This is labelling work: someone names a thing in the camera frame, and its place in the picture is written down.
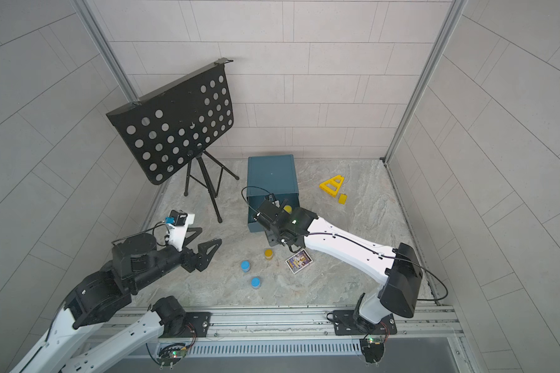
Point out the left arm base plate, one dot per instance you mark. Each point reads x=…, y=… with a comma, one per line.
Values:
x=192, y=324

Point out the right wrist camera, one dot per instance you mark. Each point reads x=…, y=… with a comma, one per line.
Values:
x=273, y=199

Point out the small yellow block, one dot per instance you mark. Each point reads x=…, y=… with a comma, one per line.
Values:
x=342, y=199

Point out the blue paint can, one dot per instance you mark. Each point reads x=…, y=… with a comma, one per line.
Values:
x=255, y=282
x=245, y=266

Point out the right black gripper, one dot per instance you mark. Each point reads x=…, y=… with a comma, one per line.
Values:
x=268, y=226

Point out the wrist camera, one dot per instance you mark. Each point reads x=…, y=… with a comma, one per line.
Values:
x=273, y=199
x=179, y=220

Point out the black perforated music stand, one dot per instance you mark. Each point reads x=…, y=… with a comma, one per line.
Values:
x=170, y=128

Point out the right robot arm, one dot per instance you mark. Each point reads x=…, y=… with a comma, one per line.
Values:
x=397, y=270

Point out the right green circuit board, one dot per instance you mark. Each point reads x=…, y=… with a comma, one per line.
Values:
x=372, y=350

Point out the colourful picture card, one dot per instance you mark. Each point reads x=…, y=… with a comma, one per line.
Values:
x=299, y=261

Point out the orange-yellow paint can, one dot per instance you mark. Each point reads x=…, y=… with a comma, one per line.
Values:
x=268, y=254

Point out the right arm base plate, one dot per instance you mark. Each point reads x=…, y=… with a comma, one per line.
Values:
x=347, y=323

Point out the yellow triangular plastic frame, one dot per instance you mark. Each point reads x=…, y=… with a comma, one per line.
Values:
x=332, y=186

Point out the aluminium mounting rail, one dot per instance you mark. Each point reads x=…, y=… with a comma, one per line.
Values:
x=315, y=323

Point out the green circuit board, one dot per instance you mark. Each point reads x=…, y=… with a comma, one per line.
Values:
x=372, y=350
x=170, y=355

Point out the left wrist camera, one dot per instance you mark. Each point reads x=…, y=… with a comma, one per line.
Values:
x=179, y=220

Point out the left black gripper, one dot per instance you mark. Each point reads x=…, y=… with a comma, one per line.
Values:
x=193, y=262

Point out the left green circuit board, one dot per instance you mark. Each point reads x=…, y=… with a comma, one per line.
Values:
x=170, y=355

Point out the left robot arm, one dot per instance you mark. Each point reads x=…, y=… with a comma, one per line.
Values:
x=137, y=262

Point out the teal three-drawer cabinet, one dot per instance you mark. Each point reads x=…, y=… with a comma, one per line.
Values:
x=271, y=174

